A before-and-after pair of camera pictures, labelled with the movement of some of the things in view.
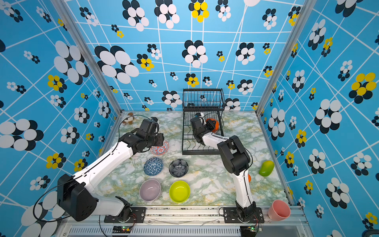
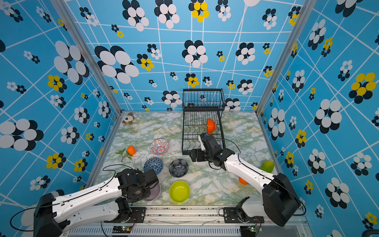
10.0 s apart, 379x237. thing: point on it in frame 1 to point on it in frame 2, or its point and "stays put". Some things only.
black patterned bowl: [178, 168] stays put
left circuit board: [123, 229] stays put
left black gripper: [161, 138] to [135, 198]
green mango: [266, 168] stays put
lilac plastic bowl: [150, 190] stays put
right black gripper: [208, 124] to [199, 158]
